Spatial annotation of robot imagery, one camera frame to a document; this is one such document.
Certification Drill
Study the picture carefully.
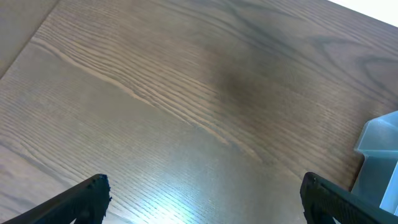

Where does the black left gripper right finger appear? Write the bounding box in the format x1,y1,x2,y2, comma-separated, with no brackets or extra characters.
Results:
300,172,397,224

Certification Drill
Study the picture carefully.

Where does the clear plastic storage container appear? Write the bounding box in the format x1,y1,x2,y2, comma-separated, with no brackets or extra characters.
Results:
351,111,397,215

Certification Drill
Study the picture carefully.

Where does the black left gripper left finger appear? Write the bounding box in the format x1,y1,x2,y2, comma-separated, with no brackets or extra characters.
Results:
4,174,111,224

